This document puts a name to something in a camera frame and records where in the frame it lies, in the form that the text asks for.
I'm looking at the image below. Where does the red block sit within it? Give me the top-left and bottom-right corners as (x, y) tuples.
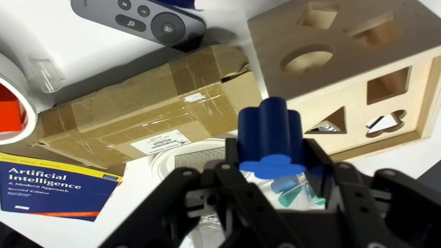
(0, 84), (28, 135)

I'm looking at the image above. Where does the white teal printed packet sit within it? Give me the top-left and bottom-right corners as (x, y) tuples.
(239, 168), (329, 212)

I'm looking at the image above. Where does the wooden shape sorter cube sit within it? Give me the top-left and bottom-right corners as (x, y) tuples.
(247, 0), (441, 162)

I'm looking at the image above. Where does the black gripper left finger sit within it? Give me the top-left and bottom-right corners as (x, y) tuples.
(98, 136), (279, 248)

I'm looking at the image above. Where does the grey remote control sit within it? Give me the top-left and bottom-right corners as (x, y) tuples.
(69, 0), (209, 48)

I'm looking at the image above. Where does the brown cardboard box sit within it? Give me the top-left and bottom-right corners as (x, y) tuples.
(38, 44), (265, 175)

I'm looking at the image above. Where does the blue Artificial Intelligence book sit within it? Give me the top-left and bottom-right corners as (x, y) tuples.
(0, 151), (125, 223)

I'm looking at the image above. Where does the white round plate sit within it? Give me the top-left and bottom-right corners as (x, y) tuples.
(151, 139), (228, 178)

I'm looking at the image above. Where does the blue flower-shaped block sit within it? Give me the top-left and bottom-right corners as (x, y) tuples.
(236, 95), (308, 179)

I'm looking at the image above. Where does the white bowl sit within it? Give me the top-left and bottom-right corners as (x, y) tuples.
(0, 54), (39, 147)

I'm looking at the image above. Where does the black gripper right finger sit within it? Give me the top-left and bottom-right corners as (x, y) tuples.
(305, 136), (441, 248)

